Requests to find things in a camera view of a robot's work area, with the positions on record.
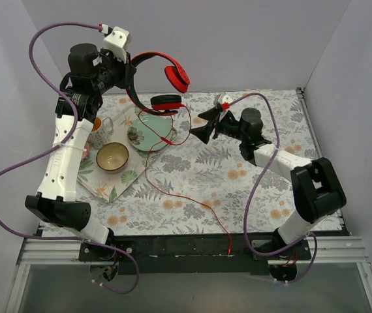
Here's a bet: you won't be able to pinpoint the white mug yellow inside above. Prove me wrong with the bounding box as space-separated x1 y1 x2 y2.
87 117 114 149

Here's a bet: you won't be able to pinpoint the beige bowl dark rim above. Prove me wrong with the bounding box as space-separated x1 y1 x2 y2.
96 142 129 173

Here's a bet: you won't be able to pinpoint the green flower plate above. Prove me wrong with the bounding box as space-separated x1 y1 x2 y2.
127 114 172 152

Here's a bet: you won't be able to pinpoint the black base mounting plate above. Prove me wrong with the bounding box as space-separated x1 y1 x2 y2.
78 233 311 276

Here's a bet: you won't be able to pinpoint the red patterned small bowl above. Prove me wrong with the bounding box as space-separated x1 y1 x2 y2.
82 143 91 160

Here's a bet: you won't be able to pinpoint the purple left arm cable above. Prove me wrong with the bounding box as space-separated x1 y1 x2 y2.
0 22 140 293

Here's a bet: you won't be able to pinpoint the aluminium frame rail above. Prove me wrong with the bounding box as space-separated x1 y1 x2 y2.
17 236 370 265

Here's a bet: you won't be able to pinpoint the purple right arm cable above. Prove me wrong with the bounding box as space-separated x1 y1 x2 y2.
228 92 318 285

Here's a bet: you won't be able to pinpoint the red black headphones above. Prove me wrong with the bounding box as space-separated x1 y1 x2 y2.
130 52 190 116

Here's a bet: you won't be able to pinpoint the floral tablecloth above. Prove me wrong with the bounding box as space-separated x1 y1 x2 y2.
40 91 343 236

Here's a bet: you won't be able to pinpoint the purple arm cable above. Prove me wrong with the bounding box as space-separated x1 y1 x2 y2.
228 92 318 285
0 22 140 293

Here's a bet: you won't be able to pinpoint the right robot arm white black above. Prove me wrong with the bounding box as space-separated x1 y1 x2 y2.
190 104 347 259

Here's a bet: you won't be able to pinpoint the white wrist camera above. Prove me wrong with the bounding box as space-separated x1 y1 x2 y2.
213 93 232 113
101 24 131 63

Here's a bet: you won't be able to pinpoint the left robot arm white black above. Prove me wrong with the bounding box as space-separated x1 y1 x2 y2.
25 43 136 261

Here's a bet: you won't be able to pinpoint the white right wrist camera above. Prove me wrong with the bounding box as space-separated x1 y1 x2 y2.
213 93 232 113

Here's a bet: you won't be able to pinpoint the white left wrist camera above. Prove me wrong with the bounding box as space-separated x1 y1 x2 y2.
101 24 131 63

